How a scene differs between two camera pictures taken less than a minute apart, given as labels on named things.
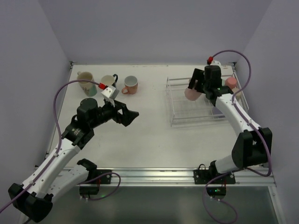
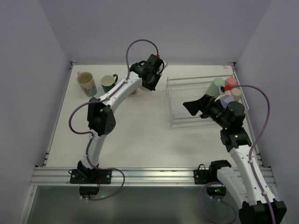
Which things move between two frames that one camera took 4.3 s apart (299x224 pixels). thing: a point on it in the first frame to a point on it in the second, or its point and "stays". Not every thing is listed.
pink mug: [192, 94] to [145, 88]
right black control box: [216, 191] stays
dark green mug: [109, 80] stays
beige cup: [238, 94] stays
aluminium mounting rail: [171, 176] stays
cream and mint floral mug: [89, 87] stays
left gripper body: [119, 112] to [152, 84]
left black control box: [88, 190] stays
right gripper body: [197, 78] to [205, 105]
